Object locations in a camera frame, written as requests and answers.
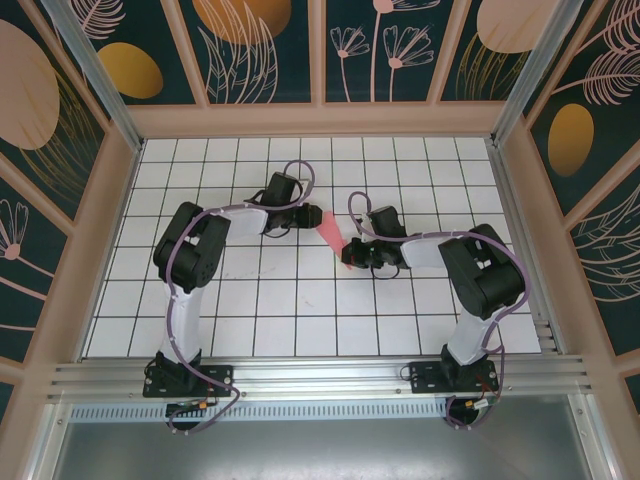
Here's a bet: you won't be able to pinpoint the aluminium side rail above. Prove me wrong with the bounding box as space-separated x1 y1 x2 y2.
487 139 559 354

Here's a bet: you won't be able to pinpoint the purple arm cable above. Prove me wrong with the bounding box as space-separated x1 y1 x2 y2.
164 159 315 437
347 190 531 432

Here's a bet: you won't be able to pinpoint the dark panel pink disc gold leaves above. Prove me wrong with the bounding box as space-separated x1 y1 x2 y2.
437 0 556 105

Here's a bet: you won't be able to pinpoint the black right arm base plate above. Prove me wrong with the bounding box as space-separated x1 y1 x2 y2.
409 360 499 396

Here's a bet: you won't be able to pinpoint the slotted grey cable duct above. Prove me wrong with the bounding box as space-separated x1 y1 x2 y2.
69 403 451 421

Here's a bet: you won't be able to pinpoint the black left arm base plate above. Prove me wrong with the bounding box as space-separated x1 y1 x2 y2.
143 363 235 399

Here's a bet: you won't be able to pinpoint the dark panel with pink flowers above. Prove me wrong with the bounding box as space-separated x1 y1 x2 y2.
322 0 444 106

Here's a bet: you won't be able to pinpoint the aluminium corner post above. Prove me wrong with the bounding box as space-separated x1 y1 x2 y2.
39 0 146 154
489 0 586 146

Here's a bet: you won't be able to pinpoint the dark panel large pink oval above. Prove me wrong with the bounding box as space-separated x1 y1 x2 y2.
0 4 112 224

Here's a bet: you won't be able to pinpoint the pink paper sheet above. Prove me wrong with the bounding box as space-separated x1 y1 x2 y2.
319 211 354 274

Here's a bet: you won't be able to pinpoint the grey metal sheet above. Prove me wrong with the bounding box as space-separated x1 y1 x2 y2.
29 394 621 480

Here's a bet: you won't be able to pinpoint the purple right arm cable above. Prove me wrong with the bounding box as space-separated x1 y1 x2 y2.
347 190 531 432

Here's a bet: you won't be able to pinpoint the small controller board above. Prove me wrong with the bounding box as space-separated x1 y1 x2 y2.
462 396 501 414
166 398 217 416

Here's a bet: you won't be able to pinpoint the dark panel orange oval pink feather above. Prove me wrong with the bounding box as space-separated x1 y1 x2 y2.
522 0 640 219

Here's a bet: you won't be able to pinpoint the dark panel orange disc pink leaves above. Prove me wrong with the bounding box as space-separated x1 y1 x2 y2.
177 0 321 107

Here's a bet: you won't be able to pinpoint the dark panel with orange oval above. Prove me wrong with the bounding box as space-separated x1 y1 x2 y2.
74 0 201 107

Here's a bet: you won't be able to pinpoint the long aluminium base rail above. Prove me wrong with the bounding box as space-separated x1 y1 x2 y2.
47 354 594 401

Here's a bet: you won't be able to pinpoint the dark panel single pink flower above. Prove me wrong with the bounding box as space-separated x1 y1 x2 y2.
0 154 71 364

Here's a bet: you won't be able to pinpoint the dark panel pink leaf outlines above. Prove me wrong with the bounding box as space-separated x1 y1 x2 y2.
564 174 640 359

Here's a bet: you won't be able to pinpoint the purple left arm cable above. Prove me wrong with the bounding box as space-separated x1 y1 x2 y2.
164 159 315 437

